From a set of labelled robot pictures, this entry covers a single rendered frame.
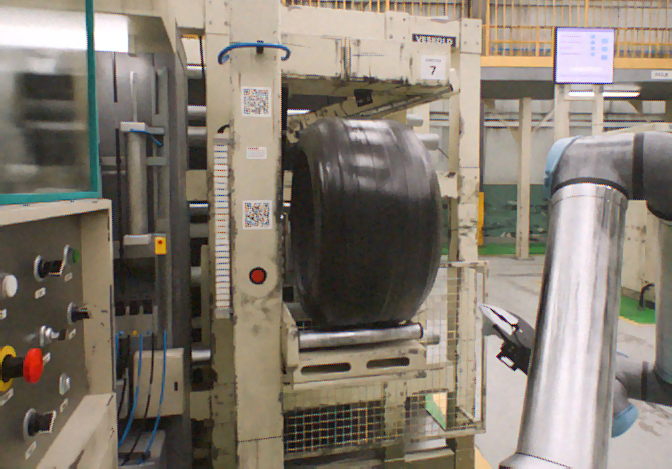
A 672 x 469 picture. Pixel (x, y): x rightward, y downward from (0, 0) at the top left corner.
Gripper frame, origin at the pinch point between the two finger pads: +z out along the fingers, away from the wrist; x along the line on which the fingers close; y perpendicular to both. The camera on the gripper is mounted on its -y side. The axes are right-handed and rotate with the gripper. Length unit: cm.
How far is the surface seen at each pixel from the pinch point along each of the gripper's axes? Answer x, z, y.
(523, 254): 674, -52, 391
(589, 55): 441, 44, 21
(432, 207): 1.2, 23.3, -13.0
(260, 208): -16, 58, 7
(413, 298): -5.9, 14.2, 7.0
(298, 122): 29, 83, 9
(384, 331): -7.8, 15.1, 21.1
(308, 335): -22.5, 28.6, 24.5
